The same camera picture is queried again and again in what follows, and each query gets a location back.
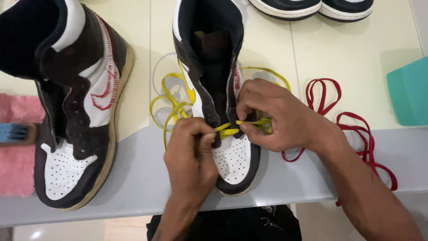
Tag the person's right hand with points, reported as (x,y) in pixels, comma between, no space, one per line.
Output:
(287,120)

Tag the person's left hand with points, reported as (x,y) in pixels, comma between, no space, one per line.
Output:
(189,167)

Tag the yellow shoelace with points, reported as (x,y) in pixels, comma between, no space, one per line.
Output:
(174,107)

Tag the high-top sneaker with yellow logo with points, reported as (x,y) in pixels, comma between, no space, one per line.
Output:
(230,160)

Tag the person's black clothing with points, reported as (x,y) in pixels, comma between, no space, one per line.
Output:
(234,224)

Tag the red shoelace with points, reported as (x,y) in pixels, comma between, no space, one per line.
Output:
(364,134)

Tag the black sneaker with white sole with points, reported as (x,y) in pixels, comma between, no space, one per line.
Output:
(286,8)
(347,10)

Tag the teal plastic container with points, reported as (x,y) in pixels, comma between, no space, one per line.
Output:
(409,93)

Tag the high-top sneaker with red logo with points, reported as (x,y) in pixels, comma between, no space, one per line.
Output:
(97,77)

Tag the pink fluffy towel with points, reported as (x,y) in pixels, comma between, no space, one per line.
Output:
(16,167)

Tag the wooden brush with blue bristles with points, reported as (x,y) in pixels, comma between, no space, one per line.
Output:
(15,133)

